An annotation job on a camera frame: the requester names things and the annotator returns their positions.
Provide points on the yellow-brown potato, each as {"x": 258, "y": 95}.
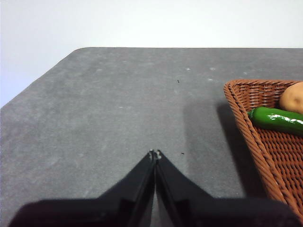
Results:
{"x": 293, "y": 99}

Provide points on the green chili pepper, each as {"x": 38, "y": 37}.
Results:
{"x": 277, "y": 120}

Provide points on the brown wicker basket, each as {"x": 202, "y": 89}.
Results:
{"x": 281, "y": 153}

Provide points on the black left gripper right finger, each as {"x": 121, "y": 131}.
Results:
{"x": 208, "y": 211}

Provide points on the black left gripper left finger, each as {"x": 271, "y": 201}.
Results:
{"x": 113, "y": 208}

